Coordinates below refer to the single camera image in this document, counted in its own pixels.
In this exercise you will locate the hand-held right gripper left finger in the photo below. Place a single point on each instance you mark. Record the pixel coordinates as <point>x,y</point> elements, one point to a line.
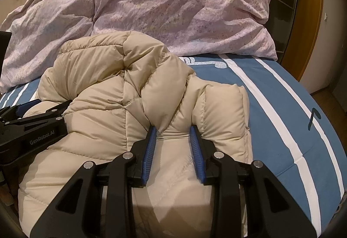
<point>147,156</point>

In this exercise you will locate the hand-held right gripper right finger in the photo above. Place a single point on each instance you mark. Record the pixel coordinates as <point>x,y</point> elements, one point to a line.
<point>197,156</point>

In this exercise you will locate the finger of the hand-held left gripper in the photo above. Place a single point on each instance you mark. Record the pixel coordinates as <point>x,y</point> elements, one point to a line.
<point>51,113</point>
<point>19,110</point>

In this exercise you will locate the beige puffer jacket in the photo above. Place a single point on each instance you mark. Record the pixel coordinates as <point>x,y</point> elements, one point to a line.
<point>108,118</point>

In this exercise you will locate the blue white striped bed sheet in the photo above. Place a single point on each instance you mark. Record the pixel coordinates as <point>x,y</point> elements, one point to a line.
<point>271,118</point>

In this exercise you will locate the right pink floral pillow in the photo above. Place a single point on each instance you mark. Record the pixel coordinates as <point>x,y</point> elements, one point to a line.
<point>176,10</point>

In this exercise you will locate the wooden door frame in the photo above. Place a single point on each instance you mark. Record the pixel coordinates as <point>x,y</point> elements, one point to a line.
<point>309,24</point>

